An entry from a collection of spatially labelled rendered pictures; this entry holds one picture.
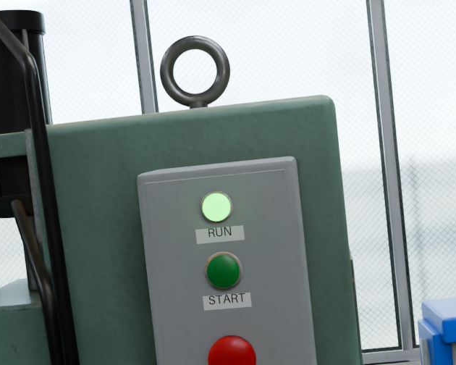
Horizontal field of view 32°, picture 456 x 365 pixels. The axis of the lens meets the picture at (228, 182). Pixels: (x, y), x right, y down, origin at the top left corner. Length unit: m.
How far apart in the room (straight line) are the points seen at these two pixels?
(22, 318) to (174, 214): 0.20
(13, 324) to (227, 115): 0.24
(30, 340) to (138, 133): 0.19
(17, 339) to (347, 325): 0.26
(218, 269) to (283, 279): 0.04
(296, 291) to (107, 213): 0.15
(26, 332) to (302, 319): 0.24
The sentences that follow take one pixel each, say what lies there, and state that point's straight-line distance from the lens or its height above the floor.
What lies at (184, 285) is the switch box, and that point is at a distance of 0.50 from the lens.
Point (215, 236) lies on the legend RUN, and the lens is 0.49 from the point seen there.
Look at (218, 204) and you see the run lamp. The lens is 0.48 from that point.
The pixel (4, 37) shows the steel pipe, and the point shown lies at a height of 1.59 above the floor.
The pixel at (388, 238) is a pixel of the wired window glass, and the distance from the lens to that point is 2.13.
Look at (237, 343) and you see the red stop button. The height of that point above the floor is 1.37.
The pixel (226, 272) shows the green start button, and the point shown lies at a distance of 0.49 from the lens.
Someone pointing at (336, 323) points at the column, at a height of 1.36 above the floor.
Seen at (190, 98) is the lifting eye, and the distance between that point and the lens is 0.66.
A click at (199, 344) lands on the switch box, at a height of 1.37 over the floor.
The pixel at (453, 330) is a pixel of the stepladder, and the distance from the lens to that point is 1.40.
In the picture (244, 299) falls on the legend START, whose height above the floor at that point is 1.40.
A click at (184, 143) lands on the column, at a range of 0.55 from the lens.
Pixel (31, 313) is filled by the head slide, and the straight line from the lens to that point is 0.64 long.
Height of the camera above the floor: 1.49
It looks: 3 degrees down
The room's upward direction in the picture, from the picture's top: 6 degrees counter-clockwise
